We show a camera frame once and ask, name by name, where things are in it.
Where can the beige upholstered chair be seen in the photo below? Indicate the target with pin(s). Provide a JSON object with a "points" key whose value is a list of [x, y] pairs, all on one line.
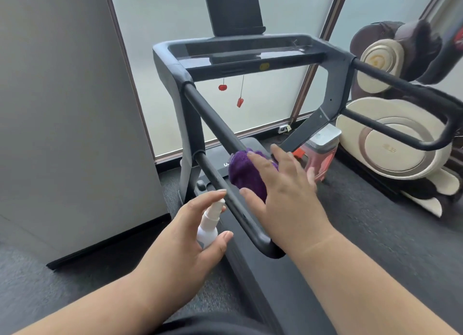
{"points": [[398, 154]]}

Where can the person's right hand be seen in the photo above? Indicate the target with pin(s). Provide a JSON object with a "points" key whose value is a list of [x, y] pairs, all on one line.
{"points": [[293, 208]]}

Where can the purple microfibre cloth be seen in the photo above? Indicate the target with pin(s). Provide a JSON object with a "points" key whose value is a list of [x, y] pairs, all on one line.
{"points": [[246, 175]]}

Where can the black treadmill handrail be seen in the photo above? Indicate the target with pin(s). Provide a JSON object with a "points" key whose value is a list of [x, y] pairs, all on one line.
{"points": [[398, 80], [213, 121]]}

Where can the white spray bottle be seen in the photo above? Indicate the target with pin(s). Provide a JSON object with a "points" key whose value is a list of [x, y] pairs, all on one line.
{"points": [[206, 233]]}

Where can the white power strip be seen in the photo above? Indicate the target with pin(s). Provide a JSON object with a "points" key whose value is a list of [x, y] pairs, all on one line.
{"points": [[283, 129]]}

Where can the red safety knob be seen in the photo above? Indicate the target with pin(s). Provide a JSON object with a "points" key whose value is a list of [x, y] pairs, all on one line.
{"points": [[222, 87]]}

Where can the black punching bag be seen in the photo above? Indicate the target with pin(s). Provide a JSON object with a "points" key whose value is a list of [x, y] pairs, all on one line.
{"points": [[448, 56]]}

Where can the black shirt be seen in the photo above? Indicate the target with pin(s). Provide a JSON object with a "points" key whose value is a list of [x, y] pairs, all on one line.
{"points": [[217, 327]]}

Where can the white plastic tub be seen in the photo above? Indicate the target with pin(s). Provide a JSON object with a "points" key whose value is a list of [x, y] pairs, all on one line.
{"points": [[325, 136]]}

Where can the person's left hand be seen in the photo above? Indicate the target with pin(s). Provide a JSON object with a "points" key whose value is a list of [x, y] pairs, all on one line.
{"points": [[177, 262]]}

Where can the person's right forearm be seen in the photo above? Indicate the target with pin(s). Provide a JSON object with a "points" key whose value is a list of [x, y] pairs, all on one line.
{"points": [[361, 291]]}

